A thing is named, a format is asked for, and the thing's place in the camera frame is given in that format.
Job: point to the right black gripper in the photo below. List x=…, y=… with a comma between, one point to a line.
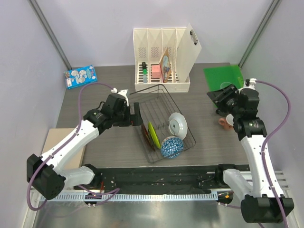
x=220, y=96

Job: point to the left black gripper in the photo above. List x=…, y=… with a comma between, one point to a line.
x=132, y=119

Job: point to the yellow-green plate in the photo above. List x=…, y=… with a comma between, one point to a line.
x=154, y=135

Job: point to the pink mug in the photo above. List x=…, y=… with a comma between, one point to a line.
x=226, y=122

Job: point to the white plate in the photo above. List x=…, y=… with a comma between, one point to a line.
x=177, y=125

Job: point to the grey mug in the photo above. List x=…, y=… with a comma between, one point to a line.
x=219, y=112

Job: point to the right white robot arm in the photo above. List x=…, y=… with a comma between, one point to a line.
x=261, y=200

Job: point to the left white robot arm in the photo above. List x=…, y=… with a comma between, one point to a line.
x=47, y=174

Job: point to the dark red plate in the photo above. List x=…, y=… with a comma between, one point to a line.
x=146, y=137

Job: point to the green plastic folder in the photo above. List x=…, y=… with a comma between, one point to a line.
x=215, y=76

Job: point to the small bottles in organizer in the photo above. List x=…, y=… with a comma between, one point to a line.
x=145, y=72

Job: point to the pink box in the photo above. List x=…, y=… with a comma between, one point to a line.
x=156, y=71

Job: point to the blue patterned bowl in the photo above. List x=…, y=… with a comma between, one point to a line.
x=172, y=147

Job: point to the picture book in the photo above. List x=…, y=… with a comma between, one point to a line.
x=165, y=65

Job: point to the white clipboard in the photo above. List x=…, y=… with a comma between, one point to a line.
x=188, y=49

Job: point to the white file organizer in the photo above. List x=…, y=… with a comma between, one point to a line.
x=151, y=46

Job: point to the blue picture box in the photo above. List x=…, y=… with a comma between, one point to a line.
x=80, y=76

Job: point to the beige wooden board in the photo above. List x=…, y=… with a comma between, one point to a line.
x=55, y=135

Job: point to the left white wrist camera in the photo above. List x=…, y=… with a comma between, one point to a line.
x=125, y=93

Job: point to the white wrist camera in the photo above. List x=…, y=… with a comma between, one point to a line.
x=250, y=83
x=125, y=93

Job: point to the black wire dish rack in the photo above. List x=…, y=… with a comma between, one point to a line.
x=156, y=106

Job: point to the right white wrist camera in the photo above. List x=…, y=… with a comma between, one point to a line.
x=250, y=83

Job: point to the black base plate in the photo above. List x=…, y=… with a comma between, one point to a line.
x=163, y=180

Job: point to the perforated metal rail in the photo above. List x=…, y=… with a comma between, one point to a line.
x=86, y=197

